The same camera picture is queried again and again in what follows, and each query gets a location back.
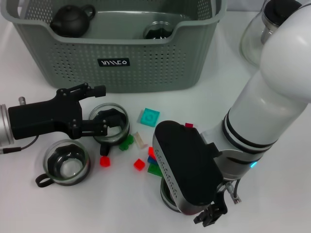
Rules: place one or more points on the teal square building brick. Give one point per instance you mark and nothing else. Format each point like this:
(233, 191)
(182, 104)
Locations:
(150, 117)

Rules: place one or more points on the translucent white building brick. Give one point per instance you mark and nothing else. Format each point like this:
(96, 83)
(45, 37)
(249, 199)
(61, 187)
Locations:
(141, 142)

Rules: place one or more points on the red sloped building brick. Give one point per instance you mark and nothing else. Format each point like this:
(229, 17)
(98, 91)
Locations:
(151, 151)

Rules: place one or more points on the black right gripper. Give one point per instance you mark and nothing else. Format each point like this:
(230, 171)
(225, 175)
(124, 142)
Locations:
(218, 199)

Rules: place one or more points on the black clay teapot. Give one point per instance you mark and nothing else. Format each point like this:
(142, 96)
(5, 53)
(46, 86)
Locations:
(70, 21)

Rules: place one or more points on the grey-green perforated storage bin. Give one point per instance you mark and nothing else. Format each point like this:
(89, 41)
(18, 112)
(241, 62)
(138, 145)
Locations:
(158, 63)

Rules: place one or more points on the blue building brick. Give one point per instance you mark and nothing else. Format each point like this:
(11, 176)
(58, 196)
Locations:
(151, 160)

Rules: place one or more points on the small red building brick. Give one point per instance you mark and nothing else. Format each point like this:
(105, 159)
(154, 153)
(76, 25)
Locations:
(139, 164)
(105, 161)

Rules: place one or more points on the green notched building brick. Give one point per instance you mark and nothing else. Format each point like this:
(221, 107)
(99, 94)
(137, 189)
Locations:
(126, 144)

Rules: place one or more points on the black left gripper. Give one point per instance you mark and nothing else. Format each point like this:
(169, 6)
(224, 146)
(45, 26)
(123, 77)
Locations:
(46, 119)

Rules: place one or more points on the dark red long brick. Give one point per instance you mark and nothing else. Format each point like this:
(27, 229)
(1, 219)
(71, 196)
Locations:
(189, 125)

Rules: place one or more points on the green flat building brick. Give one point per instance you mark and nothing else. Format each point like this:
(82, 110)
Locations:
(153, 170)

